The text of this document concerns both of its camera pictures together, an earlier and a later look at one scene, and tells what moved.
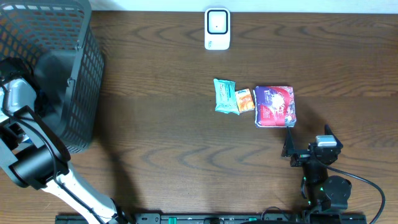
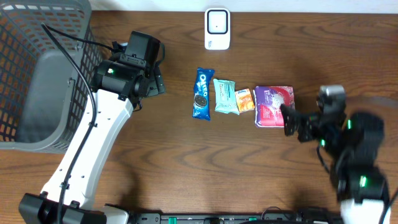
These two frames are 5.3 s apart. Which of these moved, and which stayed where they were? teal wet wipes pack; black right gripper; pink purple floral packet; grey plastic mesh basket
Moved: black right gripper
Stayed: teal wet wipes pack; pink purple floral packet; grey plastic mesh basket
